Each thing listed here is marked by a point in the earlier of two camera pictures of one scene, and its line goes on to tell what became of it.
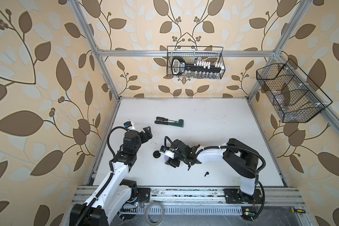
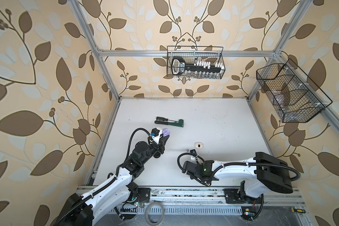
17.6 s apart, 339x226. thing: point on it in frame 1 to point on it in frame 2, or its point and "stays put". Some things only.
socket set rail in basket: [202, 68] stays put
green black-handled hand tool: [180, 123] stays put
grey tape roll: [146, 211] stays put
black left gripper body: [143, 139] to [153, 150]
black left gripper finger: [148, 133] to [162, 141]
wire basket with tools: [213, 54] stays put
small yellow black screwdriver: [299, 210] stays put
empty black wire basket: [295, 97] stays put
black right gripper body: [177, 158] to [198, 178]
